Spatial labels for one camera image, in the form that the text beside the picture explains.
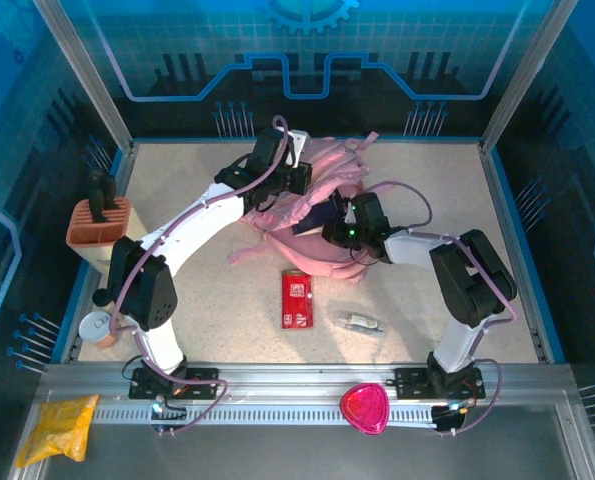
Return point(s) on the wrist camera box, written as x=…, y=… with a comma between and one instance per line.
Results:
x=299, y=140
x=348, y=215

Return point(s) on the aluminium frame post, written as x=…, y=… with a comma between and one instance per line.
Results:
x=84, y=75
x=527, y=75

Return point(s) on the pink backpack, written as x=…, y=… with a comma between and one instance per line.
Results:
x=322, y=257

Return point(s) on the aluminium front beam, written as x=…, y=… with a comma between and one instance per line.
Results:
x=302, y=380

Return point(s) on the beige knife block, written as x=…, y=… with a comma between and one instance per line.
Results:
x=122, y=240

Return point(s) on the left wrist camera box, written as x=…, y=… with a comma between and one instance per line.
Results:
x=299, y=140

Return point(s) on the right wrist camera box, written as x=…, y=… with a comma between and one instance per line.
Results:
x=348, y=215

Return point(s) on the small circuit board with LEDs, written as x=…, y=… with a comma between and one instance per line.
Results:
x=169, y=412
x=452, y=409

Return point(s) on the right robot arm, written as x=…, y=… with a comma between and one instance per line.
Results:
x=412, y=247

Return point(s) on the red pouch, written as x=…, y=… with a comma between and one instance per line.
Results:
x=297, y=305

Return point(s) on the black-lidded small bottle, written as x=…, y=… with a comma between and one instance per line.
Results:
x=102, y=298

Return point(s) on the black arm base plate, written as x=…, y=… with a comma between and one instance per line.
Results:
x=412, y=380
x=202, y=375

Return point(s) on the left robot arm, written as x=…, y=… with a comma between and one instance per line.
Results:
x=197, y=227

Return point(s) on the yellow plastic bag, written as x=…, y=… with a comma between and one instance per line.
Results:
x=57, y=430

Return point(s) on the clear plastic packet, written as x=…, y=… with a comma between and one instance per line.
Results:
x=358, y=321

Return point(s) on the white-lidded can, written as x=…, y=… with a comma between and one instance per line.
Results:
x=96, y=326

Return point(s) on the pink heart-shaped object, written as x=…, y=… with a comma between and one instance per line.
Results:
x=364, y=407

